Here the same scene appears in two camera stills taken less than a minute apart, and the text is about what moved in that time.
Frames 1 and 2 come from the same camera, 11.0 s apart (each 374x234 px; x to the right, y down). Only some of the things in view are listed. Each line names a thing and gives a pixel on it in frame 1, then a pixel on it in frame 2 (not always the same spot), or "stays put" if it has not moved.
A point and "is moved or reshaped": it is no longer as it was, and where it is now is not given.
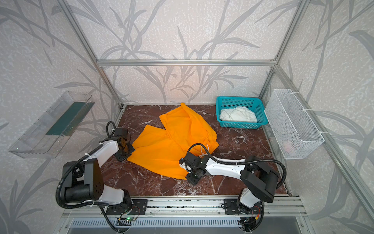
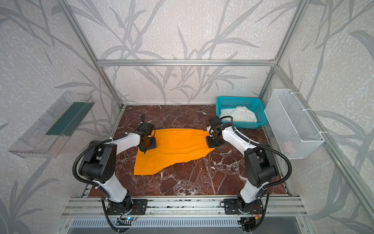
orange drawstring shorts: [160, 151] is moved or reshaped
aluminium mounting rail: [200, 207] stays put
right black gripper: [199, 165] -> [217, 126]
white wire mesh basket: [296, 134] stays put
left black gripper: [125, 149] -> [149, 144]
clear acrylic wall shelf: [51, 134] stays put
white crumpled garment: [240, 113] stays put
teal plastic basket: [254, 104] stays put
